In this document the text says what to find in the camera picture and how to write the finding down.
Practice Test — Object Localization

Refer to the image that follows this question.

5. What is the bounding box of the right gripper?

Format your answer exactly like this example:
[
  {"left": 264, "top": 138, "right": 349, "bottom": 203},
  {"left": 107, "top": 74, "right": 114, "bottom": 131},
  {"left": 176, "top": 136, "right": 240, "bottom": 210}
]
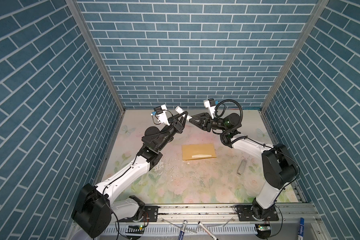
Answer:
[{"left": 191, "top": 114, "right": 230, "bottom": 135}]

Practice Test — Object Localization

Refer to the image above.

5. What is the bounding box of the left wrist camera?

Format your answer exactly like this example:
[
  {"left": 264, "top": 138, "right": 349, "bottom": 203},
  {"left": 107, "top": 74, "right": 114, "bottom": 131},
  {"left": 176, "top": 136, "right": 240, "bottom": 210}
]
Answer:
[{"left": 151, "top": 105, "right": 170, "bottom": 126}]

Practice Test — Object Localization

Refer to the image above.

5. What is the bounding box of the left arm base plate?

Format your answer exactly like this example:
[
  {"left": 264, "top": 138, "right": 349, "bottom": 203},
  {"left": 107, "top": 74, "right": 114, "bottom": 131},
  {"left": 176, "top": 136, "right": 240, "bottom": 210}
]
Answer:
[{"left": 119, "top": 205, "right": 159, "bottom": 223}]

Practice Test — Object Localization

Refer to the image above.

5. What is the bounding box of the white glue stick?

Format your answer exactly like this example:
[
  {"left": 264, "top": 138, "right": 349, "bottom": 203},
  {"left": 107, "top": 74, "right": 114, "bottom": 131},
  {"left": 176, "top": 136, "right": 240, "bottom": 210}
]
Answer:
[{"left": 175, "top": 106, "right": 193, "bottom": 121}]

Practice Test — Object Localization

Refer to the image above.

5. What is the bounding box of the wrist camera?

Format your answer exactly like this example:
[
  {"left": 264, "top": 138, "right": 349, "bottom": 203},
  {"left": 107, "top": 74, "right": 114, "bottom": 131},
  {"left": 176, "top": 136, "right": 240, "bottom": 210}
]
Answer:
[
  {"left": 204, "top": 99, "right": 218, "bottom": 119},
  {"left": 151, "top": 105, "right": 170, "bottom": 126}
]

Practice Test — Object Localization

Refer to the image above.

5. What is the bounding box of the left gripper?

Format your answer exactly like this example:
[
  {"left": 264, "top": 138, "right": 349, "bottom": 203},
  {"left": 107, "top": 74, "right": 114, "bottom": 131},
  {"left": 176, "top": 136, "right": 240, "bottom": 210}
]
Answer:
[{"left": 154, "top": 112, "right": 187, "bottom": 153}]

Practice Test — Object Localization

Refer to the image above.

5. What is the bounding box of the black white marker pen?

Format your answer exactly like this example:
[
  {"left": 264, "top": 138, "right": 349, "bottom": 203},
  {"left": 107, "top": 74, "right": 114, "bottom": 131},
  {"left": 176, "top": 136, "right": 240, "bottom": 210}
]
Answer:
[{"left": 198, "top": 222, "right": 218, "bottom": 240}]

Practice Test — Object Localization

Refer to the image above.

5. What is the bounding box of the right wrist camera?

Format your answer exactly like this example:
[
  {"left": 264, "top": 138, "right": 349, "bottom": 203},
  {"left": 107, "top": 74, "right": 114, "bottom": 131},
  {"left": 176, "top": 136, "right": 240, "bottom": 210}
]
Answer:
[{"left": 204, "top": 99, "right": 218, "bottom": 119}]

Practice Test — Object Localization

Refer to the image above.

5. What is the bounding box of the blue marker right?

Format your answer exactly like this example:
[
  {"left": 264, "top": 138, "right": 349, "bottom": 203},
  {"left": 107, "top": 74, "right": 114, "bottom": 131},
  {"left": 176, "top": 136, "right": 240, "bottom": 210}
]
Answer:
[{"left": 297, "top": 218, "right": 305, "bottom": 240}]

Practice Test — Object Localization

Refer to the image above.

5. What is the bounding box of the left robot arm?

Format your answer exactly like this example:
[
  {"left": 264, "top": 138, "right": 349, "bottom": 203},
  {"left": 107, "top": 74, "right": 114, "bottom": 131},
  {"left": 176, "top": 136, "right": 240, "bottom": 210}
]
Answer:
[{"left": 71, "top": 111, "right": 188, "bottom": 239}]

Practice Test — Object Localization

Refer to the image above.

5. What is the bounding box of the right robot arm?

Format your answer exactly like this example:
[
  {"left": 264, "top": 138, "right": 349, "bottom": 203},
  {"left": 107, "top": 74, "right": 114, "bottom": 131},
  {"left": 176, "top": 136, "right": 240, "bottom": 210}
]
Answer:
[{"left": 189, "top": 113, "right": 300, "bottom": 221}]

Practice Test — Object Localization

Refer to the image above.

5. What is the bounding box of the aluminium rail frame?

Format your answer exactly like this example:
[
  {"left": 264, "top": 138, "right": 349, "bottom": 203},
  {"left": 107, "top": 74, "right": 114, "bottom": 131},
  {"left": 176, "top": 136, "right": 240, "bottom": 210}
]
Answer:
[{"left": 97, "top": 203, "right": 330, "bottom": 240}]

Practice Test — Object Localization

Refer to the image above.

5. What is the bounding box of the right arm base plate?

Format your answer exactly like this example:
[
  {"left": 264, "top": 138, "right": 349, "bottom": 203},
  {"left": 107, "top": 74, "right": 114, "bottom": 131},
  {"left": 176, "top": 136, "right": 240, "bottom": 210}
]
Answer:
[{"left": 234, "top": 205, "right": 279, "bottom": 222}]

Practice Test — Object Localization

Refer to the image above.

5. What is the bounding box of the blue marker pen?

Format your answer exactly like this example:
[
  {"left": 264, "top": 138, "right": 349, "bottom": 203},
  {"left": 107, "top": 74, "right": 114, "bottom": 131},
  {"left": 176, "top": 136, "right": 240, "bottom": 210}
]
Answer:
[{"left": 178, "top": 220, "right": 188, "bottom": 240}]

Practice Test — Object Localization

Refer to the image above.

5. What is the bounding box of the yellow envelope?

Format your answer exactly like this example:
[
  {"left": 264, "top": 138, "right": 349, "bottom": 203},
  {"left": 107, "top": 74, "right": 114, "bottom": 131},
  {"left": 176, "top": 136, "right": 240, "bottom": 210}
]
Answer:
[{"left": 182, "top": 143, "right": 217, "bottom": 161}]

